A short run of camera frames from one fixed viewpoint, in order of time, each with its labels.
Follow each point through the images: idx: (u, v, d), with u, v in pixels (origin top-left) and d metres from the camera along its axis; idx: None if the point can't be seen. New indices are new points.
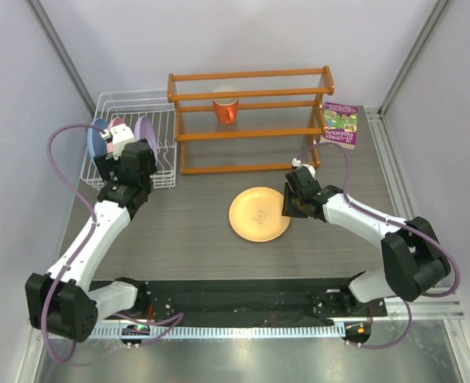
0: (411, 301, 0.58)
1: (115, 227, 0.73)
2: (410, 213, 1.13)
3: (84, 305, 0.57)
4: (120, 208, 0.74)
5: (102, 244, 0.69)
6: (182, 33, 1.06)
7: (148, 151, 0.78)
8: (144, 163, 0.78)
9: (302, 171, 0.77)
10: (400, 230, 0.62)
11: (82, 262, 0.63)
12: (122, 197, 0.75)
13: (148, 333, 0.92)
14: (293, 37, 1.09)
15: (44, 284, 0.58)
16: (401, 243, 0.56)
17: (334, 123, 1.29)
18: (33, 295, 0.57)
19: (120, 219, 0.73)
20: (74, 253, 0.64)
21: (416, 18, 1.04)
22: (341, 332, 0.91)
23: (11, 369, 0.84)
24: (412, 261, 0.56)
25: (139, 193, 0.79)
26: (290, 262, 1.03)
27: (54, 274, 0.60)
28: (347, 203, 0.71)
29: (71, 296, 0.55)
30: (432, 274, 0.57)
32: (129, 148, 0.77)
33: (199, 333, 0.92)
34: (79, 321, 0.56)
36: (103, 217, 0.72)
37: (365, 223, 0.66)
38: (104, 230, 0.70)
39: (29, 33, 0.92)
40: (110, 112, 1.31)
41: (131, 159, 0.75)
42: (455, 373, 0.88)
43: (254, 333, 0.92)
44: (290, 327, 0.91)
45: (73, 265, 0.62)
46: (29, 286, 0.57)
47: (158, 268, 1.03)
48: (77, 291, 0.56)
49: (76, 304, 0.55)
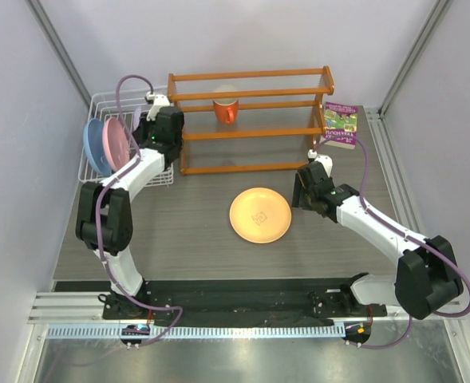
0: (420, 317, 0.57)
1: (153, 169, 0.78)
2: (410, 213, 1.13)
3: (128, 212, 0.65)
4: (159, 155, 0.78)
5: (143, 178, 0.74)
6: (182, 33, 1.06)
7: (181, 112, 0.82)
8: (179, 124, 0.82)
9: (316, 167, 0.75)
10: (419, 247, 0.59)
11: (128, 181, 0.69)
12: (159, 149, 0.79)
13: (148, 334, 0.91)
14: (293, 38, 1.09)
15: (97, 187, 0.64)
16: (420, 264, 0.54)
17: (334, 123, 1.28)
18: (84, 198, 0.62)
19: (159, 162, 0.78)
20: (122, 172, 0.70)
21: (416, 18, 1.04)
22: (341, 332, 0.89)
23: (11, 369, 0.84)
24: (427, 282, 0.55)
25: (173, 148, 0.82)
26: (291, 262, 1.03)
27: (105, 183, 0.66)
28: (364, 209, 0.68)
29: (123, 197, 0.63)
30: (444, 295, 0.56)
32: (164, 109, 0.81)
33: (199, 333, 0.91)
34: (124, 223, 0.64)
36: (145, 155, 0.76)
37: (382, 235, 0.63)
38: (147, 167, 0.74)
39: (29, 33, 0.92)
40: (104, 112, 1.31)
41: (166, 119, 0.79)
42: (455, 374, 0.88)
43: (254, 334, 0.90)
44: (291, 327, 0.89)
45: (121, 180, 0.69)
46: (84, 189, 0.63)
47: (159, 268, 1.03)
48: (126, 195, 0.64)
49: (124, 206, 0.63)
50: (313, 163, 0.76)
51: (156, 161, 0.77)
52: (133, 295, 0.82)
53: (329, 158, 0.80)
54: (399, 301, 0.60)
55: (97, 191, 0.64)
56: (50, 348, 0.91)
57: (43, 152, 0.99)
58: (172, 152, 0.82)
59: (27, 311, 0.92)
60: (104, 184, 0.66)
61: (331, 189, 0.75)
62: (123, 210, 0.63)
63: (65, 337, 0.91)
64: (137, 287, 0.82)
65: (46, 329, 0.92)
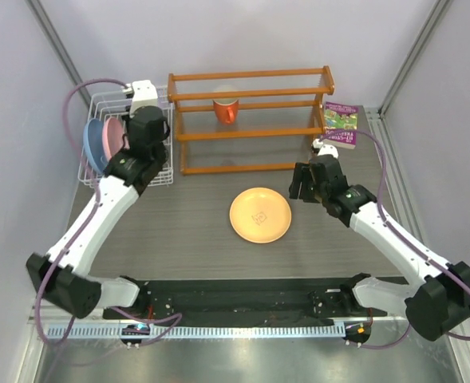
0: (430, 338, 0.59)
1: (120, 209, 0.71)
2: (410, 214, 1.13)
3: (83, 286, 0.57)
4: (126, 187, 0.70)
5: (104, 229, 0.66)
6: (182, 33, 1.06)
7: (158, 120, 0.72)
8: (156, 136, 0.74)
9: (333, 164, 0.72)
10: (440, 274, 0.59)
11: (81, 246, 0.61)
12: (129, 173, 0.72)
13: (148, 333, 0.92)
14: (293, 37, 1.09)
15: (44, 265, 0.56)
16: (442, 294, 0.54)
17: (334, 122, 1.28)
18: (33, 274, 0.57)
19: (124, 200, 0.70)
20: (74, 235, 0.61)
21: (416, 18, 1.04)
22: (341, 332, 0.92)
23: (11, 369, 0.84)
24: (445, 309, 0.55)
25: (149, 167, 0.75)
26: (293, 262, 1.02)
27: (53, 257, 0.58)
28: (383, 220, 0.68)
29: (69, 282, 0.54)
30: (458, 320, 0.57)
32: (138, 116, 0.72)
33: (199, 333, 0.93)
34: (80, 300, 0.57)
36: (107, 196, 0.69)
37: (403, 255, 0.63)
38: (107, 213, 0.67)
39: (29, 33, 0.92)
40: (104, 112, 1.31)
41: (140, 131, 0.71)
42: (454, 373, 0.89)
43: (254, 333, 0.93)
44: (290, 327, 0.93)
45: (71, 248, 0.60)
46: (29, 268, 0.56)
47: (160, 268, 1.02)
48: (74, 278, 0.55)
49: (73, 288, 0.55)
50: (327, 160, 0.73)
51: (120, 201, 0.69)
52: (130, 306, 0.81)
53: (334, 148, 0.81)
54: (408, 317, 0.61)
55: (45, 266, 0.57)
56: (50, 347, 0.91)
57: (43, 152, 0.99)
58: (148, 171, 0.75)
59: (26, 311, 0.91)
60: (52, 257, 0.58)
61: (346, 191, 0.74)
62: (74, 293, 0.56)
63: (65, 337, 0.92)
64: (134, 296, 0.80)
65: (45, 329, 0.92)
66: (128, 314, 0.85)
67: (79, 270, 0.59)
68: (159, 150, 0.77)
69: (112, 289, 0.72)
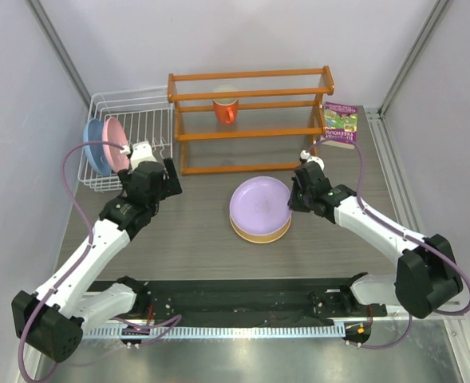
0: (422, 317, 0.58)
1: (112, 251, 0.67)
2: (410, 214, 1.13)
3: (69, 327, 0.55)
4: (119, 230, 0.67)
5: (94, 270, 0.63)
6: (181, 33, 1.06)
7: (160, 171, 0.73)
8: (156, 183, 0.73)
9: (313, 167, 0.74)
10: (417, 246, 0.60)
11: (70, 286, 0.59)
12: (124, 218, 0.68)
13: (148, 334, 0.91)
14: (292, 38, 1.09)
15: (29, 304, 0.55)
16: (419, 264, 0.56)
17: (334, 123, 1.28)
18: (17, 313, 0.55)
19: (119, 241, 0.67)
20: (65, 275, 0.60)
21: (416, 19, 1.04)
22: (341, 332, 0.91)
23: (11, 369, 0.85)
24: (427, 279, 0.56)
25: (143, 213, 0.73)
26: (291, 262, 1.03)
27: (41, 295, 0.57)
28: (361, 209, 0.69)
29: (53, 321, 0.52)
30: (447, 295, 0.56)
32: (143, 166, 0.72)
33: (199, 333, 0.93)
34: (59, 343, 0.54)
36: (100, 238, 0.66)
37: (381, 235, 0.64)
38: (99, 255, 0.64)
39: (29, 33, 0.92)
40: (104, 112, 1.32)
41: (141, 178, 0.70)
42: (454, 373, 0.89)
43: (254, 333, 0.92)
44: (291, 327, 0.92)
45: (60, 288, 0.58)
46: (16, 304, 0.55)
47: (159, 268, 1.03)
48: (59, 317, 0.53)
49: (57, 329, 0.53)
50: (310, 164, 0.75)
51: (112, 244, 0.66)
52: (128, 310, 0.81)
53: (320, 159, 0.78)
54: (399, 299, 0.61)
55: (33, 304, 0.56)
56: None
57: (43, 153, 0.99)
58: (141, 217, 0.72)
59: None
60: (41, 297, 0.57)
61: (328, 191, 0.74)
62: (56, 334, 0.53)
63: None
64: (132, 302, 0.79)
65: None
66: (124, 321, 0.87)
67: (65, 311, 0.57)
68: (156, 198, 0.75)
69: (101, 312, 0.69)
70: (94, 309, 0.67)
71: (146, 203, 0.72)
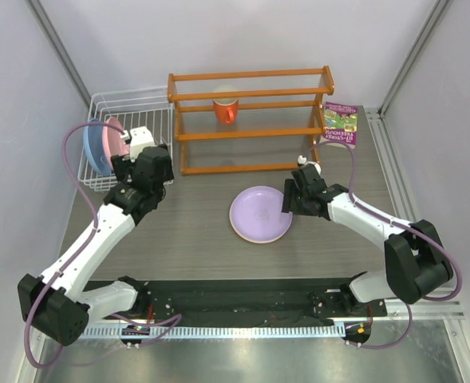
0: (411, 303, 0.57)
1: (116, 236, 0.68)
2: (410, 214, 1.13)
3: (74, 310, 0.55)
4: (124, 216, 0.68)
5: (99, 253, 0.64)
6: (181, 33, 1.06)
7: (166, 157, 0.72)
8: (161, 170, 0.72)
9: (308, 167, 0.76)
10: (404, 232, 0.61)
11: (76, 270, 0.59)
12: (128, 203, 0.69)
13: (148, 333, 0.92)
14: (293, 38, 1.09)
15: (36, 287, 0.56)
16: (404, 246, 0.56)
17: (334, 123, 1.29)
18: (24, 295, 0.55)
19: (124, 225, 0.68)
20: (69, 259, 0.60)
21: (415, 19, 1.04)
22: (341, 332, 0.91)
23: (11, 369, 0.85)
24: (412, 262, 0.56)
25: (148, 199, 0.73)
26: (291, 262, 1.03)
27: (46, 279, 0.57)
28: (353, 203, 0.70)
29: (59, 304, 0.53)
30: (432, 278, 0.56)
32: (148, 151, 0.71)
33: (199, 333, 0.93)
34: (66, 325, 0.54)
36: (105, 223, 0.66)
37: (370, 224, 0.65)
38: (104, 238, 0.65)
39: (29, 34, 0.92)
40: (104, 112, 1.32)
41: (145, 163, 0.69)
42: (454, 373, 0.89)
43: (254, 333, 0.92)
44: (290, 327, 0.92)
45: (65, 272, 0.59)
46: (21, 286, 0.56)
47: (159, 268, 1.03)
48: (65, 301, 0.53)
49: (64, 313, 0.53)
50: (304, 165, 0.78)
51: (117, 229, 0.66)
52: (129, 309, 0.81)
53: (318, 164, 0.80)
54: (389, 286, 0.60)
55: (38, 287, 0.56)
56: (50, 348, 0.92)
57: (43, 153, 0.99)
58: (146, 202, 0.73)
59: None
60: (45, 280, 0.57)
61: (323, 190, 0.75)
62: (62, 317, 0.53)
63: None
64: (132, 300, 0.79)
65: None
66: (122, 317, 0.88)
67: (70, 294, 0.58)
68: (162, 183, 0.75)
69: (104, 304, 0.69)
70: (98, 300, 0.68)
71: (151, 188, 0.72)
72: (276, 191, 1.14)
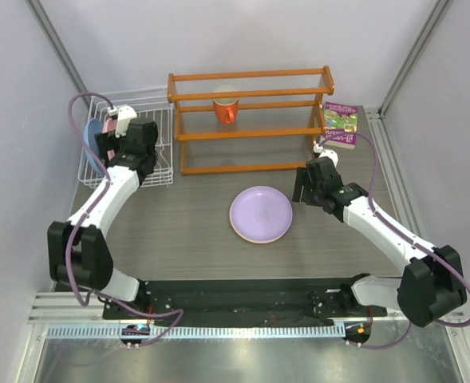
0: (420, 325, 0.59)
1: (127, 191, 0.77)
2: (410, 214, 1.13)
3: (103, 250, 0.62)
4: (130, 171, 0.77)
5: (116, 201, 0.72)
6: (181, 33, 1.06)
7: (152, 123, 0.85)
8: (151, 136, 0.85)
9: (326, 163, 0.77)
10: (427, 256, 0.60)
11: (100, 212, 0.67)
12: (131, 163, 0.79)
13: (148, 334, 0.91)
14: (293, 38, 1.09)
15: (65, 230, 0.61)
16: (426, 274, 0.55)
17: (334, 123, 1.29)
18: (54, 240, 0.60)
19: (131, 180, 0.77)
20: (92, 204, 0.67)
21: (416, 19, 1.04)
22: (341, 332, 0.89)
23: (11, 369, 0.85)
24: (432, 290, 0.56)
25: (146, 160, 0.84)
26: (291, 262, 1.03)
27: (74, 222, 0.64)
28: (372, 211, 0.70)
29: (94, 237, 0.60)
30: (447, 306, 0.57)
32: (135, 120, 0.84)
33: (199, 333, 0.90)
34: (100, 262, 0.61)
36: (116, 179, 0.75)
37: (390, 240, 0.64)
38: (118, 188, 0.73)
39: (29, 34, 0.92)
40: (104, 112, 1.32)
41: (136, 128, 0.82)
42: (454, 373, 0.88)
43: (254, 334, 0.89)
44: (290, 327, 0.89)
45: (92, 213, 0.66)
46: (51, 232, 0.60)
47: (159, 268, 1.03)
48: (98, 234, 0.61)
49: (98, 245, 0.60)
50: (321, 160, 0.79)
51: (127, 182, 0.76)
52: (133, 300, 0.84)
53: (334, 153, 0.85)
54: (400, 305, 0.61)
55: (67, 231, 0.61)
56: (50, 348, 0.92)
57: (43, 153, 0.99)
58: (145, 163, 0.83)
59: (27, 311, 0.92)
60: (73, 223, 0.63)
61: (340, 187, 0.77)
62: (96, 250, 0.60)
63: (63, 337, 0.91)
64: (136, 290, 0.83)
65: (45, 329, 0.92)
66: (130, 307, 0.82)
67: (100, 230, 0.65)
68: (153, 149, 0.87)
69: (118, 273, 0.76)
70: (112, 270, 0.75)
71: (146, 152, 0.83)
72: (277, 191, 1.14)
